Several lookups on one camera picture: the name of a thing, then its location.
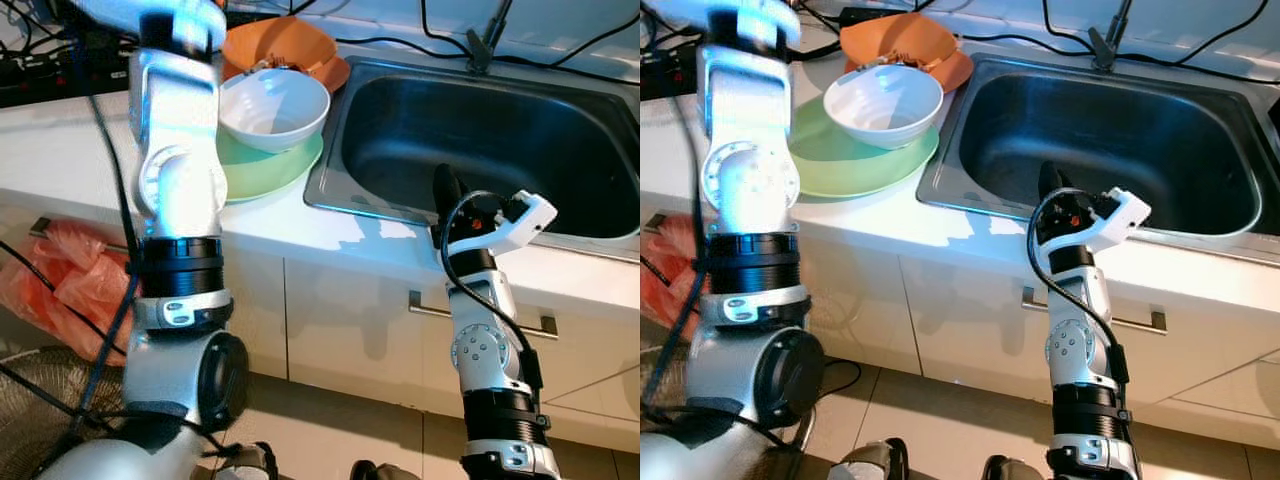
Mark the white sink cabinet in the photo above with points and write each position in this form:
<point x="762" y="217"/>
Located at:
<point x="940" y="320"/>
<point x="340" y="320"/>

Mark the metal grille fan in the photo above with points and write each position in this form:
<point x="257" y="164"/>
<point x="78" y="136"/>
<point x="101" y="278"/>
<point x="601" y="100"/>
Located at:
<point x="40" y="400"/>
<point x="660" y="390"/>

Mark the green plate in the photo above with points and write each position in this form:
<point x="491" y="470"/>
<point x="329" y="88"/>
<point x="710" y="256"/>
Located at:
<point x="270" y="175"/>
<point x="850" y="170"/>

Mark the orange plate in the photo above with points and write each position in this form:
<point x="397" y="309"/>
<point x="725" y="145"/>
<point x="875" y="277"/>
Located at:
<point x="338" y="75"/>
<point x="958" y="72"/>

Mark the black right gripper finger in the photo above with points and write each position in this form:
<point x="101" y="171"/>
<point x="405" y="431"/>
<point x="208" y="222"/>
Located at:
<point x="447" y="195"/>
<point x="1049" y="188"/>

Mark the steel sink basin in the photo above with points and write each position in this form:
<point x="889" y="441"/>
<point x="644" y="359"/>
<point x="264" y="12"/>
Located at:
<point x="520" y="130"/>
<point x="1150" y="130"/>

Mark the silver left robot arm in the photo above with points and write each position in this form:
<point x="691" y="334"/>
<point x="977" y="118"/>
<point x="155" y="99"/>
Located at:
<point x="750" y="180"/>
<point x="180" y="190"/>

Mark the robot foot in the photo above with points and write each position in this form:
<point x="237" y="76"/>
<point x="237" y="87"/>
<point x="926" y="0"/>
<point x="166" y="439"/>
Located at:
<point x="250" y="462"/>
<point x="1012" y="470"/>
<point x="385" y="472"/>
<point x="872" y="460"/>

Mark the red plastic bag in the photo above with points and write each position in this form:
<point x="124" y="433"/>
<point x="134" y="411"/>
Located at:
<point x="60" y="290"/>
<point x="665" y="300"/>

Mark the black power strip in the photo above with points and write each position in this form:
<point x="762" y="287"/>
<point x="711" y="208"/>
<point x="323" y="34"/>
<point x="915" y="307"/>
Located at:
<point x="40" y="85"/>
<point x="665" y="75"/>

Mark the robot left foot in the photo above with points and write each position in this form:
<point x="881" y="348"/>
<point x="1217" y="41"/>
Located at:
<point x="250" y="462"/>
<point x="872" y="460"/>

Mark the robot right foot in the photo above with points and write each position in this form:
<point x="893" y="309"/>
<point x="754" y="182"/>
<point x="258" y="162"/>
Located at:
<point x="385" y="472"/>
<point x="1012" y="470"/>

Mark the black power adapter brick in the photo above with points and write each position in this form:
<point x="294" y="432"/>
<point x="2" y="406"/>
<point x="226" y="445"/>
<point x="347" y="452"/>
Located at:
<point x="870" y="16"/>
<point x="250" y="17"/>

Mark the metal faucet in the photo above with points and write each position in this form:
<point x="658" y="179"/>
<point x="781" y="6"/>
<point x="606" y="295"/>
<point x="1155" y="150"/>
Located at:
<point x="1105" y="45"/>
<point x="483" y="45"/>

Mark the orange bowl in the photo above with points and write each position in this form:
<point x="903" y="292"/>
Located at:
<point x="280" y="40"/>
<point x="900" y="38"/>

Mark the white ribbed bowl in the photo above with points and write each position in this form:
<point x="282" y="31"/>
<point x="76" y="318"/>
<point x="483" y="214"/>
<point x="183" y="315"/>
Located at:
<point x="275" y="105"/>
<point x="885" y="100"/>

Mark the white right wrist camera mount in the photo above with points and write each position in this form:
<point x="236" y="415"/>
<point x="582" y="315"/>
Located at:
<point x="1115" y="215"/>
<point x="520" y="222"/>

